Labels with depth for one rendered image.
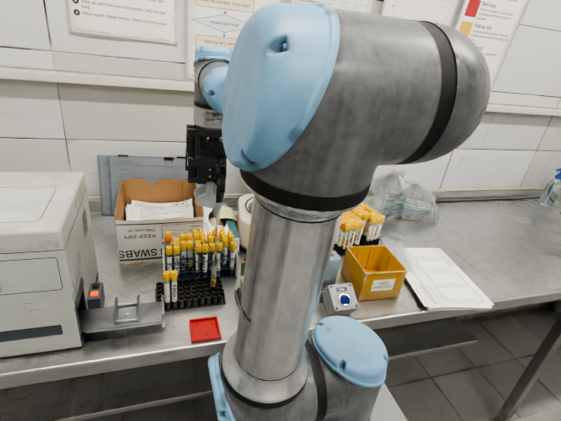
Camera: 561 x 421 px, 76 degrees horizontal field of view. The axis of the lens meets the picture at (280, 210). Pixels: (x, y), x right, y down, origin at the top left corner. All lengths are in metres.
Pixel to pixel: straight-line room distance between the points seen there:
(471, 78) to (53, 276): 0.74
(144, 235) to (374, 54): 0.92
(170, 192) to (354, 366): 0.96
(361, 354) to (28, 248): 0.59
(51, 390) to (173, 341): 0.84
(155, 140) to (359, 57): 1.13
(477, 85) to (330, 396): 0.42
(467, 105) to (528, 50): 1.65
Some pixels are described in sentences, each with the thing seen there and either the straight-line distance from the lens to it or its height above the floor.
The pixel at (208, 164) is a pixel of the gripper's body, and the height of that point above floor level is 1.26.
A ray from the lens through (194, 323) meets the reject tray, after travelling 0.94.
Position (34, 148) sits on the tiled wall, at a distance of 1.40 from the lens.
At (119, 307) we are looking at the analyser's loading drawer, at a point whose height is 0.92.
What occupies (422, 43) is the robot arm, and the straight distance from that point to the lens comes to 0.29.
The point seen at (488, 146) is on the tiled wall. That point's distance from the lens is 1.99.
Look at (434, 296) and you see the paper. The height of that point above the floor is 0.89.
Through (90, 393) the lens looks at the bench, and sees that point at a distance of 1.64.
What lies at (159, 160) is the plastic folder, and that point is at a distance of 1.33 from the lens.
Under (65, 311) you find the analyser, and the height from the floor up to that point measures 0.98.
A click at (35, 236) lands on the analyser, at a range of 0.77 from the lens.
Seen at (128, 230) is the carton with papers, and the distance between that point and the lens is 1.08.
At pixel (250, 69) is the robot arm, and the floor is 1.51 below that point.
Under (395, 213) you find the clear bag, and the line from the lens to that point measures 1.58.
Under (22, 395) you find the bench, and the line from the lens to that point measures 1.71.
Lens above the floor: 1.54
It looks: 27 degrees down
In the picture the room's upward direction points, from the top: 8 degrees clockwise
